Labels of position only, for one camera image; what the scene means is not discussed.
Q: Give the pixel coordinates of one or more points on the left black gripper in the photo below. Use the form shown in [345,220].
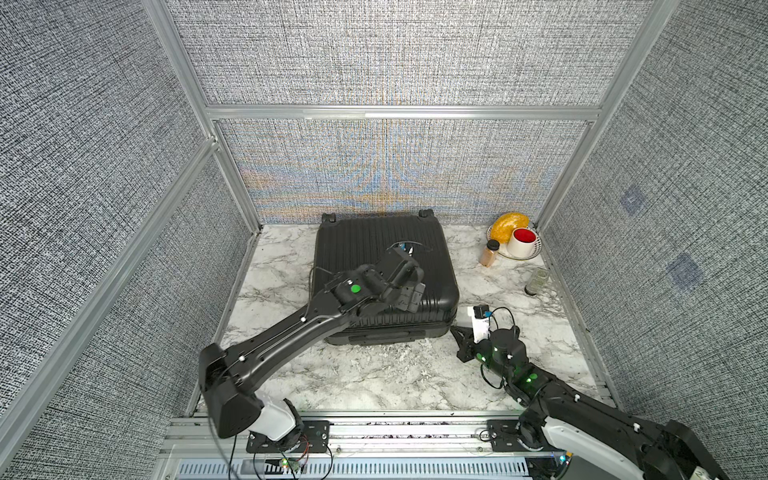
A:
[406,301]

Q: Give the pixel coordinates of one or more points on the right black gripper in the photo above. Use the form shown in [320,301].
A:
[464,344]

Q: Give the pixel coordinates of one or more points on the black ribbed hard-shell suitcase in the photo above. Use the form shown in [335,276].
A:
[344,244]

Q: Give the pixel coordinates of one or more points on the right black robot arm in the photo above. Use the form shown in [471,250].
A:
[559,416]

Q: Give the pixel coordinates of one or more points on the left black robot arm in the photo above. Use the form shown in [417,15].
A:
[230,379]

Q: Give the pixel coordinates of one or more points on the clear glass jar lying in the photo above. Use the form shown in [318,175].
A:
[537,282]

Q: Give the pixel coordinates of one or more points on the brown spice jar black lid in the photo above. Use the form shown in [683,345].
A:
[489,253]

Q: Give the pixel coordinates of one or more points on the white patterned plate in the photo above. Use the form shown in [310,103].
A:
[503,251]

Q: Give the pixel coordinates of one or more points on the yellow bread loaf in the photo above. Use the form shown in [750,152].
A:
[503,228]

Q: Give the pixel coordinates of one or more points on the white cup red inside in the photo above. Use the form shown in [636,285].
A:
[522,243]

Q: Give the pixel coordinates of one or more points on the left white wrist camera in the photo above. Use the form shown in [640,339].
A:
[407,246]

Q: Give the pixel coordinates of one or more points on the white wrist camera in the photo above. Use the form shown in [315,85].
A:
[480,321]
[407,246]

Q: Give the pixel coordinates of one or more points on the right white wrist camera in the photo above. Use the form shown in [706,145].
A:
[480,321]

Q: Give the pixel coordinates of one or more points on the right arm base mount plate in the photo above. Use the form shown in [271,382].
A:
[504,436]

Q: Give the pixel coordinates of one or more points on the white slotted cable duct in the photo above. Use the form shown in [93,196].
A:
[361,468]

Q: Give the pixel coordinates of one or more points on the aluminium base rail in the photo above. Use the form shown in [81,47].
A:
[353,433]

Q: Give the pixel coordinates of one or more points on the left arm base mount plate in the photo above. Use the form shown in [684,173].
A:
[313,438]

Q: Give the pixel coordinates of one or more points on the aluminium enclosure frame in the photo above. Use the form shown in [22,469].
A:
[105,129]

